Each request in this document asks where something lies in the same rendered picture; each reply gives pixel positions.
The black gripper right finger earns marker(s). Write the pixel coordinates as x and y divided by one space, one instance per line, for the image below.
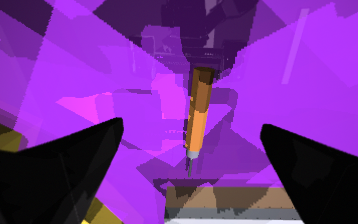
320 180

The orange-handled awl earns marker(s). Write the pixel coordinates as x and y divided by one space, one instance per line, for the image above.
198 110

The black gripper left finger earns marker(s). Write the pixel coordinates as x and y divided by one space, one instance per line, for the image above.
55 182

